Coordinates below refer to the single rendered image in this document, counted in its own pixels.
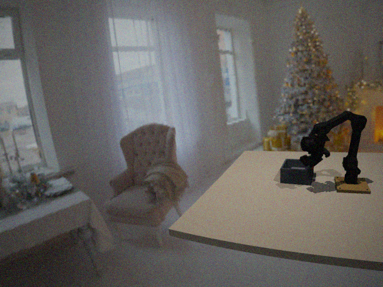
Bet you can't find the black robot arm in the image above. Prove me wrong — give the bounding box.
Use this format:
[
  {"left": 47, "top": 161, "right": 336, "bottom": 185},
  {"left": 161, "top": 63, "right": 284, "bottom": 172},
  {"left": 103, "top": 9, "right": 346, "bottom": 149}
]
[{"left": 300, "top": 111, "right": 367, "bottom": 184}]

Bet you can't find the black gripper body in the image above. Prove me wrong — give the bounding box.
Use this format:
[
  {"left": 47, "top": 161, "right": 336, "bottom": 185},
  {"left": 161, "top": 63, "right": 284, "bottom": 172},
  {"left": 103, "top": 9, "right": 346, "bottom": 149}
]
[{"left": 300, "top": 147, "right": 330, "bottom": 166}]

